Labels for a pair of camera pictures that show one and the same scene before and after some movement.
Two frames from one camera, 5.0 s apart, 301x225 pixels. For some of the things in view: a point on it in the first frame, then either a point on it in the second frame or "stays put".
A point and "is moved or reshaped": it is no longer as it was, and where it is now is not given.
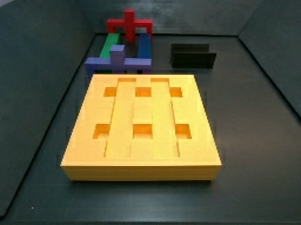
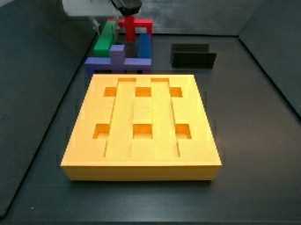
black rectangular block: (192, 56) stays put
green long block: (112, 39) is moved or reshaped
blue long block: (145, 46) stays put
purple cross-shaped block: (117, 63) stays put
